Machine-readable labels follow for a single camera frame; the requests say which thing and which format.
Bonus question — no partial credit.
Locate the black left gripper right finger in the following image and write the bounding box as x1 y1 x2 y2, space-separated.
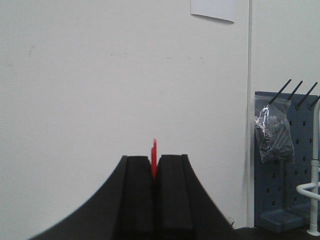
155 154 235 240

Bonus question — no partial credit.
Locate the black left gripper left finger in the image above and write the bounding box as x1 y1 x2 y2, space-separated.
34 156 154 240

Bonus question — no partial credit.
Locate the red plastic spoon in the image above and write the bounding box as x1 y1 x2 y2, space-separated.
151 138 158 179

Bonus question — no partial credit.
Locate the blue pegboard rack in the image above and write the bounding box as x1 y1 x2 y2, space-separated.
254 90 320 234

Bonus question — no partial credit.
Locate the clear plastic bag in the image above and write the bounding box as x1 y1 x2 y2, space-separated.
254 95 295 164

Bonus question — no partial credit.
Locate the white pipe frame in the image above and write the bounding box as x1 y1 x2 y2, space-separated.
296 101 320 237

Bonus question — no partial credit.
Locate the white paper on wall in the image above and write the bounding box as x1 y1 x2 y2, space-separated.
190 0 237 23

